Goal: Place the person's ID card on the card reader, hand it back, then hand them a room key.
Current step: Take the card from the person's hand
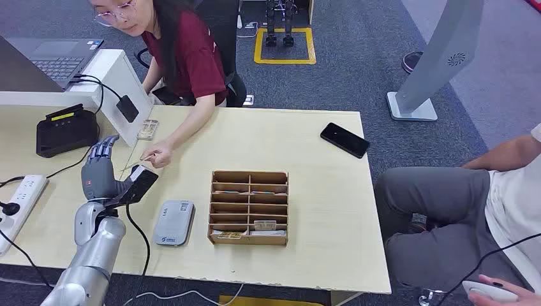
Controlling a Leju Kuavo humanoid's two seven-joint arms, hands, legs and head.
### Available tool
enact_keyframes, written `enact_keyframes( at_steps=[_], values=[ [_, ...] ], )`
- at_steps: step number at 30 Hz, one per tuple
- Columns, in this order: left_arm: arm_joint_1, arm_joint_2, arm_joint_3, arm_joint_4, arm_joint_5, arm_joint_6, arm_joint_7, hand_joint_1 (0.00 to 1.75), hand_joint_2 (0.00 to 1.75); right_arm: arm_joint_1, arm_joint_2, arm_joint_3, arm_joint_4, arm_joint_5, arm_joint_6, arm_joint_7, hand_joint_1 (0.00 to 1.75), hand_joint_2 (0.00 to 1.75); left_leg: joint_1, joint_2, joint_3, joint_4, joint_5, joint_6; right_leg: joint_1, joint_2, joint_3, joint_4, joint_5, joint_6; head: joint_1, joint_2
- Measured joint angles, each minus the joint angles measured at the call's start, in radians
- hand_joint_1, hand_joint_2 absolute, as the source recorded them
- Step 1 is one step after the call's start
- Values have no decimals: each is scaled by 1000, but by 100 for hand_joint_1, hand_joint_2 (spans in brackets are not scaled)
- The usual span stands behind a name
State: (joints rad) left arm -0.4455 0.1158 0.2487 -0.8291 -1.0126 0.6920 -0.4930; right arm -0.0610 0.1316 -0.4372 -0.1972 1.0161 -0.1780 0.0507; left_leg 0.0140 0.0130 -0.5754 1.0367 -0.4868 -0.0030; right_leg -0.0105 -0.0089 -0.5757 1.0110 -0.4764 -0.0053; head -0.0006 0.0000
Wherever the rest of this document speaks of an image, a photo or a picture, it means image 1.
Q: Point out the black payment terminal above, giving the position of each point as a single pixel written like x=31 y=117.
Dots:
x=65 y=133

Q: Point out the black power plug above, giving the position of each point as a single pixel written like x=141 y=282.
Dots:
x=9 y=208

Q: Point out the gold room key card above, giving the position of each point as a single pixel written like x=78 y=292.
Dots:
x=229 y=235

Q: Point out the white floor socket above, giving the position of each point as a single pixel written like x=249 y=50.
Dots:
x=248 y=100

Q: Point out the round dark floor base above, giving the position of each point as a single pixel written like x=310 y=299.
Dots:
x=411 y=62

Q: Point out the person's left hand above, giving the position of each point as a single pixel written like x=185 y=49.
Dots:
x=528 y=297
x=160 y=156

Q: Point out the wooden card organizer box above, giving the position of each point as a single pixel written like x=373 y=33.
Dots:
x=249 y=241

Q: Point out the person's right forearm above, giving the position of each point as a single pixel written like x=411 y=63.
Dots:
x=503 y=154
x=152 y=78

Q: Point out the grey laptop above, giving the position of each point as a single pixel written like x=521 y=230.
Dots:
x=55 y=61

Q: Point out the white computer mouse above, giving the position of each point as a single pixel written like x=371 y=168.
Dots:
x=486 y=290

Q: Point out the black power adapter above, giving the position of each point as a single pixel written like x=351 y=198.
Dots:
x=127 y=109

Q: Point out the grey card reader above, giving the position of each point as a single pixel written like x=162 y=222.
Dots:
x=173 y=224

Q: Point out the printed room key card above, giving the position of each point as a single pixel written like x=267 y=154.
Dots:
x=265 y=225

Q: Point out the chrome chair caster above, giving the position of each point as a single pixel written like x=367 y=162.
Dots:
x=427 y=297

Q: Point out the black robot leg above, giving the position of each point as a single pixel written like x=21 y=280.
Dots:
x=288 y=23
x=271 y=23

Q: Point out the person's left forearm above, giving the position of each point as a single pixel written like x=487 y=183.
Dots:
x=192 y=120

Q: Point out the yellow floor tape square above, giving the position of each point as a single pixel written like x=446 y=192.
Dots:
x=285 y=61

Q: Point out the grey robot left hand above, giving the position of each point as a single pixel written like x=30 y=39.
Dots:
x=97 y=179

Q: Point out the gold printed ID card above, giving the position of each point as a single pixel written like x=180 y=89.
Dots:
x=135 y=164

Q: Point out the white floor power strip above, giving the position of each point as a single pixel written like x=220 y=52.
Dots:
x=239 y=21

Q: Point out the clear card case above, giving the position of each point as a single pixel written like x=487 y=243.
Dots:
x=148 y=129

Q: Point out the person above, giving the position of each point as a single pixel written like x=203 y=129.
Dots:
x=194 y=55
x=435 y=211

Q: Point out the white room key card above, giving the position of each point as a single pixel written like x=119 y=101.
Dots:
x=270 y=233

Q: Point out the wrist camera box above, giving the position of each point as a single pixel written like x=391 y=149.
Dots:
x=141 y=186

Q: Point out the black office chair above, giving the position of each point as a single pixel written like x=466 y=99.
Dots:
x=226 y=29

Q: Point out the black smartphone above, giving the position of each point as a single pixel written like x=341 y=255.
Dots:
x=344 y=140

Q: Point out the grey kiosk stand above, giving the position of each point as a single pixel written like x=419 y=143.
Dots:
x=444 y=50

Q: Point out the white desk riser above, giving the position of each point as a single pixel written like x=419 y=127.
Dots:
x=110 y=67

